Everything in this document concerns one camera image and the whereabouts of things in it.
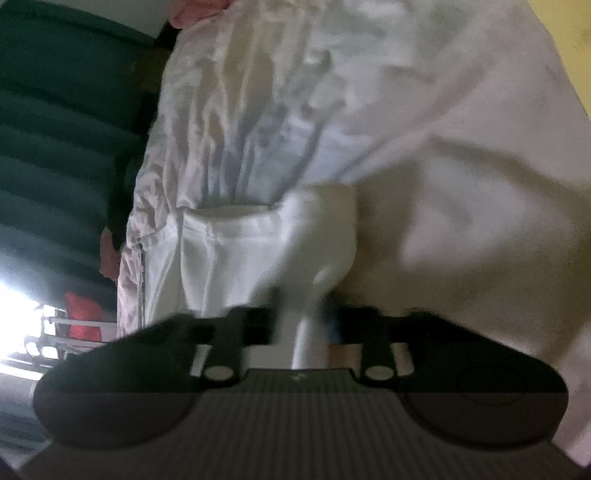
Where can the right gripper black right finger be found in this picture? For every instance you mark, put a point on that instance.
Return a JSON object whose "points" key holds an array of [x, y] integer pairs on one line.
{"points": [[383, 341]]}

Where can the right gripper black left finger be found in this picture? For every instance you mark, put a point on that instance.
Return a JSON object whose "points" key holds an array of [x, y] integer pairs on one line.
{"points": [[228, 336]]}

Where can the white zip-up jacket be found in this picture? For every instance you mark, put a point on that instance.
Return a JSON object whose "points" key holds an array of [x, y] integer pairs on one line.
{"points": [[206, 261]]}

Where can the red laundry bag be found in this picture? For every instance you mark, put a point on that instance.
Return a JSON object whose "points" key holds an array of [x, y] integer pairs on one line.
{"points": [[83, 309]]}

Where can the garment steamer stand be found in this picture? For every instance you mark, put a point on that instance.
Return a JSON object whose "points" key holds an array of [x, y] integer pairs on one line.
{"points": [[59, 336]]}

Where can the pastel tie-dye bed duvet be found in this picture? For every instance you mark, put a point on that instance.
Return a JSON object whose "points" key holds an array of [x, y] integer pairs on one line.
{"points": [[455, 121]]}

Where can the window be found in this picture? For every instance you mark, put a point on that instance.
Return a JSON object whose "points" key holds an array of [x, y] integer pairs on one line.
{"points": [[23, 321]]}

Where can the dark teal right curtain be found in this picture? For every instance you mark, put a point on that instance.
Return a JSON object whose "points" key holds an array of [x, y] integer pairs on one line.
{"points": [[70, 105]]}

